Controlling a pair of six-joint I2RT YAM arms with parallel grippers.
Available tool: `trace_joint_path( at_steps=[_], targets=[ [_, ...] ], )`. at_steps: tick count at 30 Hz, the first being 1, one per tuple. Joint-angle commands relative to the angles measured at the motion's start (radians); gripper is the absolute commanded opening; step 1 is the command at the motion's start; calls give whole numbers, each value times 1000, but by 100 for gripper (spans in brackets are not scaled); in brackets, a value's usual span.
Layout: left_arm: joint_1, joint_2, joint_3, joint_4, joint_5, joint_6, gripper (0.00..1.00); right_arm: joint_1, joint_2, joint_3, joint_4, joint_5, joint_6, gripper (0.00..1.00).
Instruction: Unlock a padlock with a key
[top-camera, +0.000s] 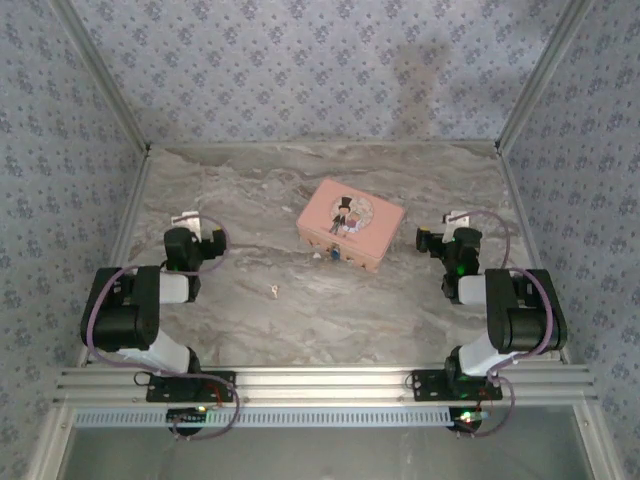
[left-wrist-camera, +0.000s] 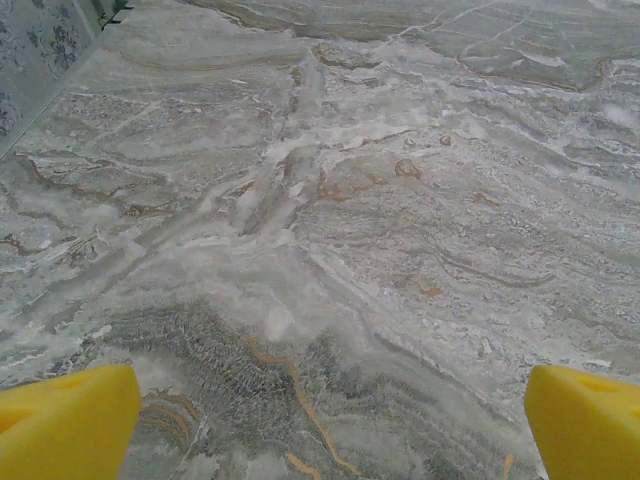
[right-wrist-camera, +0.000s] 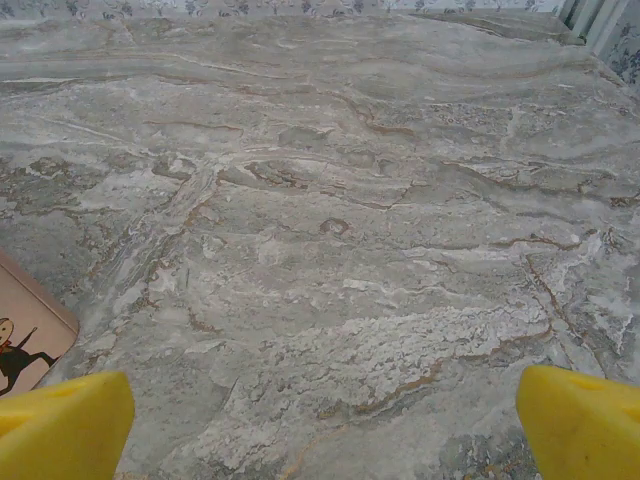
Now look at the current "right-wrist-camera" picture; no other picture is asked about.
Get aluminium frame post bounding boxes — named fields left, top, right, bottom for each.
left=558, top=0, right=624, bottom=51

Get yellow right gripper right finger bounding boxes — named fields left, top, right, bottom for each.
left=516, top=364, right=640, bottom=480

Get pink box with cartoon couple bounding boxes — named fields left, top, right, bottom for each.
left=0, top=249, right=80, bottom=399

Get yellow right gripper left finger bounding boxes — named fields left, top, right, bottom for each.
left=0, top=370, right=135, bottom=480

